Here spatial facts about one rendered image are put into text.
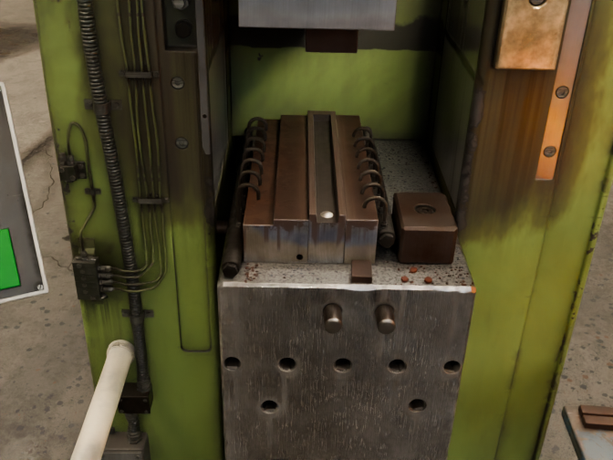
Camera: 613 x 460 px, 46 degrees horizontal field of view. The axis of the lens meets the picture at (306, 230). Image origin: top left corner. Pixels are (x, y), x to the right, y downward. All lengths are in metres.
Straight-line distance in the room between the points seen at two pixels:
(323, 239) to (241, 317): 0.17
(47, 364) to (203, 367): 1.07
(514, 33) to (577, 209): 0.35
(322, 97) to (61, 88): 0.55
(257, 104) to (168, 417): 0.66
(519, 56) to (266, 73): 0.55
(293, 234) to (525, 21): 0.45
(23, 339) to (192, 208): 1.40
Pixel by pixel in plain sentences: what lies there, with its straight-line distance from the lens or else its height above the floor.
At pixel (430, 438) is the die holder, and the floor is 0.61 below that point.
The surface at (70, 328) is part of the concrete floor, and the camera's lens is 2.56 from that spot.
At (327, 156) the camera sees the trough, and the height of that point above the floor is 0.99.
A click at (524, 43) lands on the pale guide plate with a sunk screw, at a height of 1.23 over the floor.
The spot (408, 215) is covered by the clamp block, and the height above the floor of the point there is 0.98.
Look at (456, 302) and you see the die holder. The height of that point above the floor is 0.89.
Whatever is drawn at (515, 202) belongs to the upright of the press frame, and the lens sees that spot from 1.27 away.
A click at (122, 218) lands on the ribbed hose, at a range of 1.24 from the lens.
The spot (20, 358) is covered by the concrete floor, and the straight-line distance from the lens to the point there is 2.48.
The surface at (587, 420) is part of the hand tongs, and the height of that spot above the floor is 0.69.
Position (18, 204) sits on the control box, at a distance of 1.01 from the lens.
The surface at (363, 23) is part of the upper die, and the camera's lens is 0.97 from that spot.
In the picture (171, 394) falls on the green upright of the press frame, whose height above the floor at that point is 0.51.
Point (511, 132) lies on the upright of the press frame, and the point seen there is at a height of 1.08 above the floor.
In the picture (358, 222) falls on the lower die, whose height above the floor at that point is 0.99.
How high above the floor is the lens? 1.52
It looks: 30 degrees down
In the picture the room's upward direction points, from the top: 2 degrees clockwise
